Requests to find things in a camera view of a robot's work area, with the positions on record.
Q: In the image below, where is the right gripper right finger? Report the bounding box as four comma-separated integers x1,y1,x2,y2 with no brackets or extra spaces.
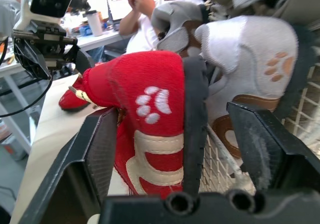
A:
226,101,320,192

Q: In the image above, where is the white cup dark lid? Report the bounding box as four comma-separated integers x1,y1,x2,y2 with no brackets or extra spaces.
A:
84,10,104,37

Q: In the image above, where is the person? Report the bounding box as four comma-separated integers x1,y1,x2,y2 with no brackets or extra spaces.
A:
118,0,206,55
0,0,25,38

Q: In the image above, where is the black cable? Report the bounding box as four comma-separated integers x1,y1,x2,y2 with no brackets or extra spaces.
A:
0,36,54,118

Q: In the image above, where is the small grey brown shoe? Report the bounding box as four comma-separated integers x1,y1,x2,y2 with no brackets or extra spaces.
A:
150,1,209,59

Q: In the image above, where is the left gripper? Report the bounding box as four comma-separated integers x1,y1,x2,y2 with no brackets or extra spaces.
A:
12,20,81,81

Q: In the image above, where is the laptop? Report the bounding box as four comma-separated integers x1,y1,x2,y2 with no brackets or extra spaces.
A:
105,0,131,22

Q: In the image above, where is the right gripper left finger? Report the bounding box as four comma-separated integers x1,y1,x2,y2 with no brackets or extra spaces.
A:
18,108,118,224

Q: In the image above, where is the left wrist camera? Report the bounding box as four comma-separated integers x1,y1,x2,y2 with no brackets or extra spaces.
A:
13,0,73,32

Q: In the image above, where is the white desk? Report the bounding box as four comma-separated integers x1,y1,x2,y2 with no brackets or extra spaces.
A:
0,28,127,156

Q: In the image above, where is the small red shoe white paw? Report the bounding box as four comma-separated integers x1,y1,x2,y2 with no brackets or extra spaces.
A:
58,73,107,112
82,50,211,200

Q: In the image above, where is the white wire basket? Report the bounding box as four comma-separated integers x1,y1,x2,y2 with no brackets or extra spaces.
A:
199,63,320,195

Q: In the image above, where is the small white shoe orange paw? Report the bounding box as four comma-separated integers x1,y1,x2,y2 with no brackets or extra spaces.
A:
194,15,319,161

